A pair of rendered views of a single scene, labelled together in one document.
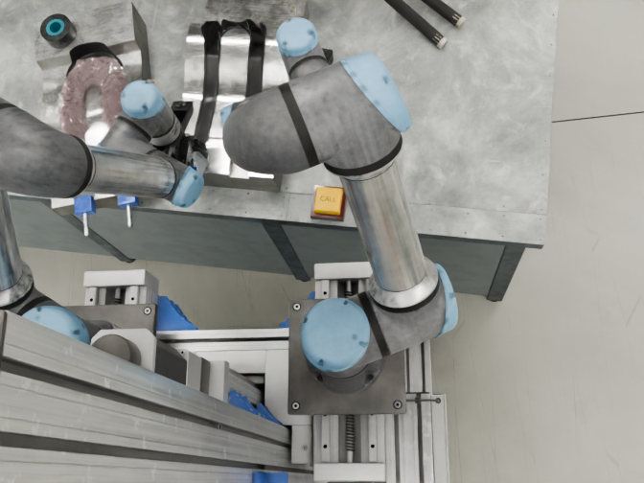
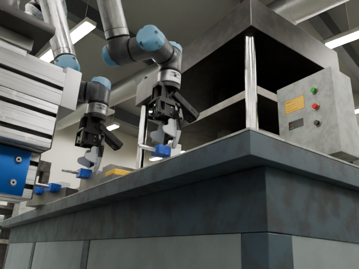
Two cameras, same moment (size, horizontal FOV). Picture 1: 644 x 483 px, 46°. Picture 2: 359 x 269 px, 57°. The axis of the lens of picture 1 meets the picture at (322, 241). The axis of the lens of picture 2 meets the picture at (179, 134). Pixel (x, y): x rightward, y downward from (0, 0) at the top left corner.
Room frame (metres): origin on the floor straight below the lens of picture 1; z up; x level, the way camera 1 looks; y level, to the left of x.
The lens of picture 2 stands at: (-0.03, -0.56, 0.63)
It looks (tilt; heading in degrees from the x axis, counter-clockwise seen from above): 21 degrees up; 27
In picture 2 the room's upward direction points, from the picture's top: 3 degrees clockwise
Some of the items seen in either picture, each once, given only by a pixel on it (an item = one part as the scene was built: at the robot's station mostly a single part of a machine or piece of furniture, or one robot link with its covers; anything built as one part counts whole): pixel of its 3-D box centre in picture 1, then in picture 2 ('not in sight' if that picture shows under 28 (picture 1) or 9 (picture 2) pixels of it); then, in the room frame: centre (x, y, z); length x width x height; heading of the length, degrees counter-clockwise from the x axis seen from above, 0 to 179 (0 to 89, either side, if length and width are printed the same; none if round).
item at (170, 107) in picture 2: not in sight; (165, 103); (0.79, -0.09, 1.09); 0.09 x 0.08 x 0.12; 151
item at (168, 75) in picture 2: not in sight; (169, 81); (0.79, -0.10, 1.17); 0.08 x 0.08 x 0.05
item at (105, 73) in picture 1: (92, 99); not in sight; (1.11, 0.39, 0.90); 0.26 x 0.18 x 0.08; 168
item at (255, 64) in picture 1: (229, 78); not in sight; (1.01, 0.06, 0.92); 0.35 x 0.16 x 0.09; 151
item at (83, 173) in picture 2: not in sight; (80, 173); (0.81, 0.23, 0.89); 0.13 x 0.05 x 0.05; 151
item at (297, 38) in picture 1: (300, 50); (170, 60); (0.79, -0.10, 1.25); 0.09 x 0.08 x 0.11; 0
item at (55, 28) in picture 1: (57, 31); not in sight; (1.32, 0.41, 0.93); 0.08 x 0.08 x 0.04
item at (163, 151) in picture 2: not in sight; (157, 150); (0.78, -0.09, 0.93); 0.13 x 0.05 x 0.05; 151
